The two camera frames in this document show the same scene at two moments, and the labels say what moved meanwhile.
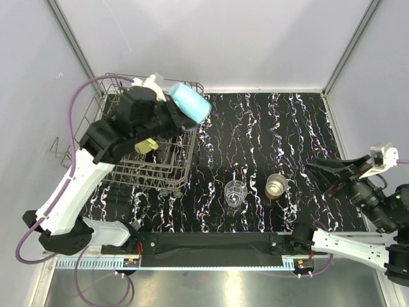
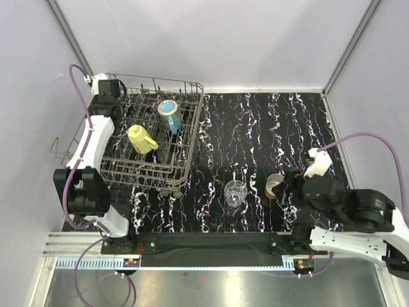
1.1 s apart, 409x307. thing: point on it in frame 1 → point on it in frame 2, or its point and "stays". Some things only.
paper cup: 145,146 stays
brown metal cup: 275,185 stays
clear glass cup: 235,192 stays
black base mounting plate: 170,249 stays
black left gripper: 180,119 → 94,100
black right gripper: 325,172 → 293,181
